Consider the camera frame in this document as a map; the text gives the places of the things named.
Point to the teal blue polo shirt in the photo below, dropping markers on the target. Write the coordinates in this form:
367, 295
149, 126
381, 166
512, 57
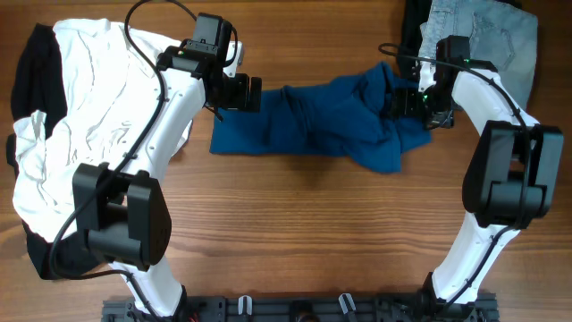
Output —
347, 117

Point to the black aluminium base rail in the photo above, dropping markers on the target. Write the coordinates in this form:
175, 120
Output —
384, 308

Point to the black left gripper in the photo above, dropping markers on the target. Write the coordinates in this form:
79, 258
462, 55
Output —
239, 101

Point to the white crumpled shirt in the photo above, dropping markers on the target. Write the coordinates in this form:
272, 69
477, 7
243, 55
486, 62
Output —
110, 93

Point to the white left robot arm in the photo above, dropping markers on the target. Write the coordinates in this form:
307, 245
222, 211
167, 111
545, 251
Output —
122, 217

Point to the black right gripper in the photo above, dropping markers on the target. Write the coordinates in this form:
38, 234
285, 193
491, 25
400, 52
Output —
410, 97

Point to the black garment under denim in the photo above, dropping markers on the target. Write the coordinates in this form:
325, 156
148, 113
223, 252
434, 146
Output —
415, 14

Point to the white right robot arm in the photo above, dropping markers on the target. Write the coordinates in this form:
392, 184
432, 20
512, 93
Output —
510, 180

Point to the black garment under white shirt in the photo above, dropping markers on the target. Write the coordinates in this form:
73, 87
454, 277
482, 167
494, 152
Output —
38, 85

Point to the light blue denim shorts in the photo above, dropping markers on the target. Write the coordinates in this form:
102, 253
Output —
498, 32

